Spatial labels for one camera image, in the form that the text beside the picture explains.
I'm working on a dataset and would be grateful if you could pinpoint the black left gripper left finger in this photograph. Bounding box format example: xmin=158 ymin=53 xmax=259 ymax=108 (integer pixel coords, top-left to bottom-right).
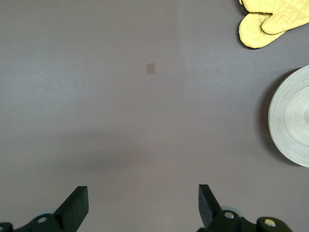
xmin=0 ymin=186 xmax=89 ymax=232

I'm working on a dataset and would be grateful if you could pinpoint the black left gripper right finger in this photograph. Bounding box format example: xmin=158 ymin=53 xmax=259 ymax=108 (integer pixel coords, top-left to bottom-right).
xmin=197 ymin=184 xmax=293 ymax=232

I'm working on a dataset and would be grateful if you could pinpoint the white round plate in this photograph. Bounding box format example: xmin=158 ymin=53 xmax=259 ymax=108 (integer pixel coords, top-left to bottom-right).
xmin=268 ymin=65 xmax=309 ymax=168

